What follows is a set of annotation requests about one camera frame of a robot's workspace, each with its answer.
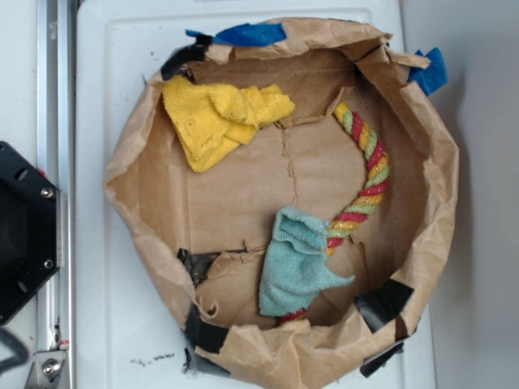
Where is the yellow cloth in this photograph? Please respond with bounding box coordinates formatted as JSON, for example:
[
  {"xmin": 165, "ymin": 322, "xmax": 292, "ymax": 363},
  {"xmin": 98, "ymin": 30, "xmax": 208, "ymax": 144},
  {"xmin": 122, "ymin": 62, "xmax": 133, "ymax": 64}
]
[{"xmin": 162, "ymin": 75, "xmax": 296, "ymax": 173}]

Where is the teal cloth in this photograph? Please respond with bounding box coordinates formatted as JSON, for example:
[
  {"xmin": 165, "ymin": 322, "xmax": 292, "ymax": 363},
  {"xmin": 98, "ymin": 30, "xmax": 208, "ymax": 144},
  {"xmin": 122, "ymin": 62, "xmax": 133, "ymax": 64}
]
[{"xmin": 259, "ymin": 206, "xmax": 355, "ymax": 318}]

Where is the brown paper bag bin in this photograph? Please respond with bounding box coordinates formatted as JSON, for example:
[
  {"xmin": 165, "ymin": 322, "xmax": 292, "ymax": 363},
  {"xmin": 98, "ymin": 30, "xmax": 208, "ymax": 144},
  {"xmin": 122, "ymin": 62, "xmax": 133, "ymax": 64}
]
[{"xmin": 105, "ymin": 18, "xmax": 459, "ymax": 388}]

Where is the blue tape top piece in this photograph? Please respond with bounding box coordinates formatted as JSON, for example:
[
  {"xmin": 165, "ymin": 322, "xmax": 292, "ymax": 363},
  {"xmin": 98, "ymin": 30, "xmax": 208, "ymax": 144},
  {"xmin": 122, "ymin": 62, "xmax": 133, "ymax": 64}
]
[{"xmin": 209, "ymin": 23, "xmax": 287, "ymax": 47}]

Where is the blue tape piece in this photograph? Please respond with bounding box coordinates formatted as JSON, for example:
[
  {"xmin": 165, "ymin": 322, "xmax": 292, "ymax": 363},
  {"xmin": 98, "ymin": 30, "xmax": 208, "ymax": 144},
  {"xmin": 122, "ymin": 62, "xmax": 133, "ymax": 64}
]
[
  {"xmin": 209, "ymin": 23, "xmax": 287, "ymax": 47},
  {"xmin": 407, "ymin": 47, "xmax": 448, "ymax": 96}
]

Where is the white plastic tray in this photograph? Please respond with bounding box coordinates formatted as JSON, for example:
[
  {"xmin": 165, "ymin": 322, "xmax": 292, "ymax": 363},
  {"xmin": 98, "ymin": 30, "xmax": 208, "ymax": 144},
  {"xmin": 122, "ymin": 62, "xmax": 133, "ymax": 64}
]
[{"xmin": 74, "ymin": 0, "xmax": 438, "ymax": 389}]

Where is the blue tape right piece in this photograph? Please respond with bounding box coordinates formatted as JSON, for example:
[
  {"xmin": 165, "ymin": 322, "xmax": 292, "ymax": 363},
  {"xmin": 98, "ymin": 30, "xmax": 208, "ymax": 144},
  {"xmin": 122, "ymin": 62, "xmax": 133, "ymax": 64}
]
[{"xmin": 407, "ymin": 47, "xmax": 448, "ymax": 96}]

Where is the multicolour twisted rope toy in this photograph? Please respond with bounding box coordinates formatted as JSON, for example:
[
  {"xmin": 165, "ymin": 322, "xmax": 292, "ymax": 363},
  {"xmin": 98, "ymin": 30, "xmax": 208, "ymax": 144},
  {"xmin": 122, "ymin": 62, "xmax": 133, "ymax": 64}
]
[{"xmin": 274, "ymin": 102, "xmax": 390, "ymax": 325}]

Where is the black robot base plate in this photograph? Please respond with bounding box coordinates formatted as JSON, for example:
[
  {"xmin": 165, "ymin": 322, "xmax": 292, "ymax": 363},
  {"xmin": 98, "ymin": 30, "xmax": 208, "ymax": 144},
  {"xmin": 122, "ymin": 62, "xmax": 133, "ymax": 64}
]
[{"xmin": 0, "ymin": 141, "xmax": 58, "ymax": 325}]

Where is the aluminium extrusion rail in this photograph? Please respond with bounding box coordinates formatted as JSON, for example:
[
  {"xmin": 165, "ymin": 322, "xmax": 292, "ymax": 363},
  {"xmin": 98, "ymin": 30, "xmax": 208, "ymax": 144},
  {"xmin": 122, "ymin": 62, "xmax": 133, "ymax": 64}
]
[{"xmin": 36, "ymin": 1, "xmax": 79, "ymax": 388}]

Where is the metal corner bracket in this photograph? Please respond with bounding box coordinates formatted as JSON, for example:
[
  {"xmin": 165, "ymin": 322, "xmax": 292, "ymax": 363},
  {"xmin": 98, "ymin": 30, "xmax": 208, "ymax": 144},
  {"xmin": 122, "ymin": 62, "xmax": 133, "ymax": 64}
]
[{"xmin": 24, "ymin": 350, "xmax": 66, "ymax": 389}]

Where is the black cable at corner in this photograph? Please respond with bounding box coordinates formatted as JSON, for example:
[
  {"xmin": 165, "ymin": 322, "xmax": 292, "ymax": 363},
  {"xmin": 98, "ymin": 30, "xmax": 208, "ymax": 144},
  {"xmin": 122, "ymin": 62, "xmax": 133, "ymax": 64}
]
[{"xmin": 0, "ymin": 326, "xmax": 30, "ymax": 371}]

